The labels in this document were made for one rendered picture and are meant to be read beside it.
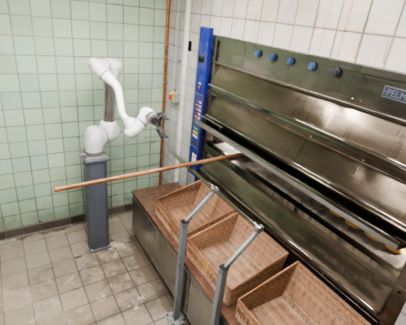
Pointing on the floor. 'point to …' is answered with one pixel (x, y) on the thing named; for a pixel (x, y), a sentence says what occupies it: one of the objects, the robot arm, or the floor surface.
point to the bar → (176, 318)
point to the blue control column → (202, 87)
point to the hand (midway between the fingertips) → (166, 128)
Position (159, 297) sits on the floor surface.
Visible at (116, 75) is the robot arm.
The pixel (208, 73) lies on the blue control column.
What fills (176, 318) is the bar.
